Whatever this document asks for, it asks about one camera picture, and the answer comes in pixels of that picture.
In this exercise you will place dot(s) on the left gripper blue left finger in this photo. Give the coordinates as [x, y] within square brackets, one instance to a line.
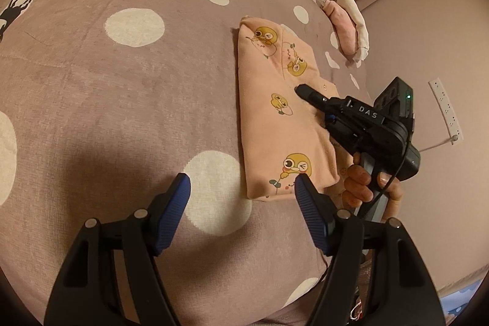
[168, 211]

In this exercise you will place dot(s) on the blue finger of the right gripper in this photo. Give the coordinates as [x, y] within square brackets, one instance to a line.
[311, 96]

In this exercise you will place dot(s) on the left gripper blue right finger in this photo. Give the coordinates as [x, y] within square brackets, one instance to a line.
[318, 211]

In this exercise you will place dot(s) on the peach duck-print garment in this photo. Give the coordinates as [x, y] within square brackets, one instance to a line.
[282, 135]

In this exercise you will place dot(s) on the right hand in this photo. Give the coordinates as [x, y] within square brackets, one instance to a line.
[356, 192]

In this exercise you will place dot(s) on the folded pink garment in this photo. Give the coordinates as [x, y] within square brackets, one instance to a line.
[343, 25]

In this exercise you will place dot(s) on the folded white garment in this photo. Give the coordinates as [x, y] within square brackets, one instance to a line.
[362, 34]

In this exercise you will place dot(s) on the brown polka-dot bed blanket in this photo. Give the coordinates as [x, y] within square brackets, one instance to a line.
[103, 102]

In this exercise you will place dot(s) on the white wall power strip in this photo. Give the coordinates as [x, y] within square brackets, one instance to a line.
[446, 108]

